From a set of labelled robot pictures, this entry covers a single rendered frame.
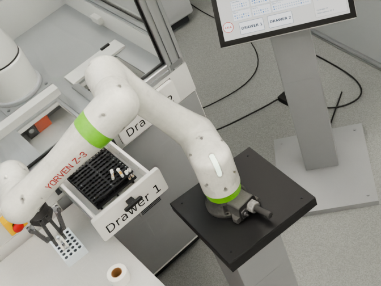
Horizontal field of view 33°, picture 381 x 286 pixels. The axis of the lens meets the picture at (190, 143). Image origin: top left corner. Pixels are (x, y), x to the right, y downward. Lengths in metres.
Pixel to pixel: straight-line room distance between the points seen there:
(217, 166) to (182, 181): 0.85
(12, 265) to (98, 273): 0.36
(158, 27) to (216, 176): 0.67
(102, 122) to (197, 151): 0.38
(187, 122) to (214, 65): 1.96
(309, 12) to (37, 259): 1.34
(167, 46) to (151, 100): 0.51
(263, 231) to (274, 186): 0.19
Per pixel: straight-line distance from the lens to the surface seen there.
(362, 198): 3.09
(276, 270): 2.44
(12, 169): 2.03
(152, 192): 2.25
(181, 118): 2.08
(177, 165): 2.77
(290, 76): 2.79
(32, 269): 2.41
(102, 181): 2.32
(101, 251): 2.31
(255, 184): 2.22
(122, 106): 1.78
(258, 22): 2.52
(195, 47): 4.23
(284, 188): 2.19
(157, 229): 2.89
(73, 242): 2.34
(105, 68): 1.90
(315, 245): 3.00
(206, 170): 2.00
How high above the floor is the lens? 2.47
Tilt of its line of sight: 43 degrees down
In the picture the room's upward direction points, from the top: 24 degrees counter-clockwise
